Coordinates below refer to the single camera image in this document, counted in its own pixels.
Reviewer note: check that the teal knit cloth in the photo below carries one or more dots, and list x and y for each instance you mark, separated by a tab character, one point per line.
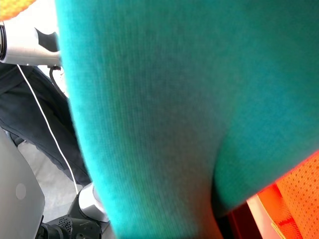
174	99

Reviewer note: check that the dark trousers of person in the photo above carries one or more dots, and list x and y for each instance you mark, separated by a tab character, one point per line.
27	109

